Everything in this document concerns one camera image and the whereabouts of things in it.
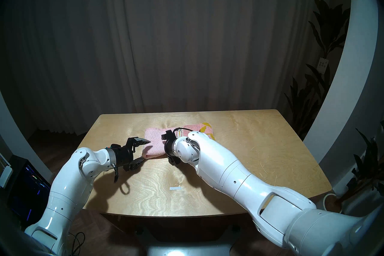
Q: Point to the dark plant in white pot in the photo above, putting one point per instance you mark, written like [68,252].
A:
[364,168]

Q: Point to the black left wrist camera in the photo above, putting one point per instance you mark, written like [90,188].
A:
[112,146]

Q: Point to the plain pink towel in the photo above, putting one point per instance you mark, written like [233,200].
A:
[154,138]

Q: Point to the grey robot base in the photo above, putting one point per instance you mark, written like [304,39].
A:
[186,251]

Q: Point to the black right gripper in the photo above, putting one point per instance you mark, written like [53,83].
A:
[168,147]

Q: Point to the grey pleated curtain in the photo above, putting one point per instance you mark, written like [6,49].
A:
[180,33]

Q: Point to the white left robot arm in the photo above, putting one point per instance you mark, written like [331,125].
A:
[69,192]

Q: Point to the small white box device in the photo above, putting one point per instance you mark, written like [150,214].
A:
[5,176]

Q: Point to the tall dark leafy plant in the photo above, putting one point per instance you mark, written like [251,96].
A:
[312,102]

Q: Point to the white round plant pot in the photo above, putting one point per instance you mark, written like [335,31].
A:
[333,203]

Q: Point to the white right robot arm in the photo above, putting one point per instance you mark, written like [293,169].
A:
[240,177]

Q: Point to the black computer tower with lights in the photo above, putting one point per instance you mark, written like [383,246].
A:
[27,192]

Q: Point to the white paper plant tag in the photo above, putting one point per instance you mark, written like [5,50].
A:
[322,65]

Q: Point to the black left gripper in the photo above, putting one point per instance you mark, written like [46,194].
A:
[124,156]

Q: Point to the sun and flower print towel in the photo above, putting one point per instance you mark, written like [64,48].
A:
[207,129]

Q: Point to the white tape strip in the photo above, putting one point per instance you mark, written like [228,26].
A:
[175,188]

